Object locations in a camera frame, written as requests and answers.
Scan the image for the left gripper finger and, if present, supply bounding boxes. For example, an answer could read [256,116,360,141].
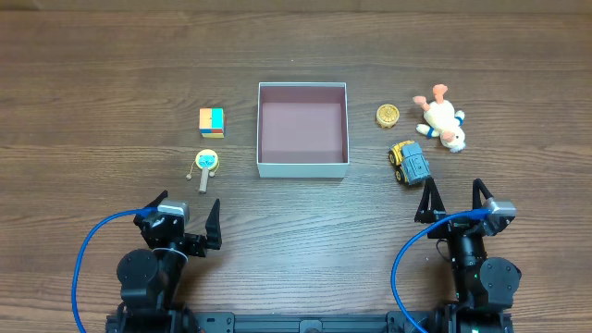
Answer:
[133,190,168,227]
[205,199,222,250]

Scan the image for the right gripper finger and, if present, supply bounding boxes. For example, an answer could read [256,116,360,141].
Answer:
[414,178,447,224]
[472,179,493,209]

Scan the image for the yellow grey toy truck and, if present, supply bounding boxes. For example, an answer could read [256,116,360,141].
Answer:
[388,141,431,185]

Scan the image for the plush duck toy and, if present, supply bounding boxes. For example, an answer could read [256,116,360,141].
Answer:
[413,84,466,153]

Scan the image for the yellow round gear toy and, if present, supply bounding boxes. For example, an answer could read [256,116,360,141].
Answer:
[376,104,400,129]

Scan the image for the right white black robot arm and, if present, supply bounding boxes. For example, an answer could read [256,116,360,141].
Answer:
[422,179,522,333]

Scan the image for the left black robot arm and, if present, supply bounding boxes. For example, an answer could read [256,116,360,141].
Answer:
[105,191,222,333]

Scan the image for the wooden cat rattle drum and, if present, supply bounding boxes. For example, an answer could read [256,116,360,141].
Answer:
[186,149,220,193]

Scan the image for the colourful puzzle cube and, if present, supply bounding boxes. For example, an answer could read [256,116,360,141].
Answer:
[199,107,226,139]

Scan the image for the white box pink interior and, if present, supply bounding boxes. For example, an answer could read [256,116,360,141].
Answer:
[256,81,350,179]

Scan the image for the right blue cable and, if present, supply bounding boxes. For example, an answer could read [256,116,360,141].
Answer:
[390,207,492,333]

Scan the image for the blue cable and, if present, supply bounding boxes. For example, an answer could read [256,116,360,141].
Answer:
[390,207,492,333]
[70,207,159,333]

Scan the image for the left blue cable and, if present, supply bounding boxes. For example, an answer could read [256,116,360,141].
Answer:
[70,207,159,333]

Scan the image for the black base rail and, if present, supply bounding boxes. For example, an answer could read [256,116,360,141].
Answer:
[105,310,515,333]

